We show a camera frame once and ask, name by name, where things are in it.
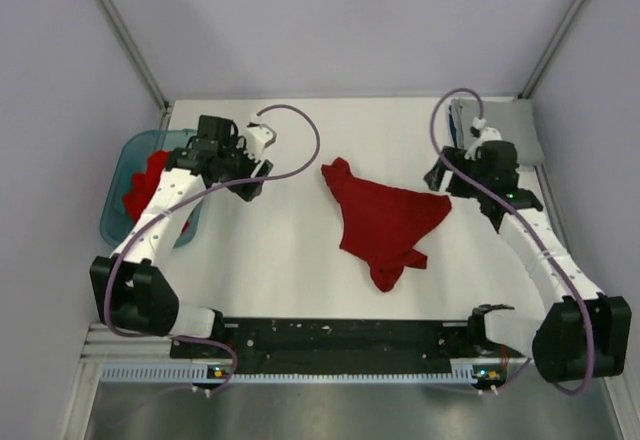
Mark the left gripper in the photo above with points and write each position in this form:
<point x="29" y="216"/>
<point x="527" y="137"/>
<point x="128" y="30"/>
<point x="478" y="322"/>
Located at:
<point x="236" y="146"/>

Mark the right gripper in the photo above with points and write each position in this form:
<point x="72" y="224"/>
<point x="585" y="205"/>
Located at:
<point x="435" y="176"/>

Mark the dark red t-shirt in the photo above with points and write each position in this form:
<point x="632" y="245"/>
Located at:
<point x="381" y="224"/>

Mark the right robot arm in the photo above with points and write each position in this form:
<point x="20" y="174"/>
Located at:
<point x="583" y="333"/>

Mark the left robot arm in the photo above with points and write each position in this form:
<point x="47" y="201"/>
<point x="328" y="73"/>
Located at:
<point x="131" y="291"/>

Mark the folded blue white t-shirt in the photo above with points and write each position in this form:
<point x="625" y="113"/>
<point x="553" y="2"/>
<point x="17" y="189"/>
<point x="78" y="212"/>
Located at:
<point x="455" y="126"/>

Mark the bright red t-shirt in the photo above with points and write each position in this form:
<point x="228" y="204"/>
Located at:
<point x="144" y="185"/>

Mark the teal plastic bin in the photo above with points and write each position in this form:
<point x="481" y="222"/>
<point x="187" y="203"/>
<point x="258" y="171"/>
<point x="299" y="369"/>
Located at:
<point x="115" y="225"/>

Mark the folded grey t-shirt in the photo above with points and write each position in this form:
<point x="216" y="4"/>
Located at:
<point x="513" y="119"/>

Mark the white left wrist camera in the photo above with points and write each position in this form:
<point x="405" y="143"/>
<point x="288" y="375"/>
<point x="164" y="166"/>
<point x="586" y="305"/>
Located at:
<point x="258" y="137"/>

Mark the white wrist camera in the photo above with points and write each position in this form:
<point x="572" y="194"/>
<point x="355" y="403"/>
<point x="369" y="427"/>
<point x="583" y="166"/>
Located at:
<point x="482" y="133"/>
<point x="258" y="137"/>

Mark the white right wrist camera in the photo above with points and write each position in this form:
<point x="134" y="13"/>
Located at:
<point x="482" y="133"/>

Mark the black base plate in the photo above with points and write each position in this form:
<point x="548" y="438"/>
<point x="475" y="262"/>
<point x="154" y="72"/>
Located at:
<point x="358" y="363"/>

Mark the aluminium frame rail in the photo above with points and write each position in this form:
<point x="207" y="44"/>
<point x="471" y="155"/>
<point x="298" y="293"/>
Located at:
<point x="254" y="337"/>

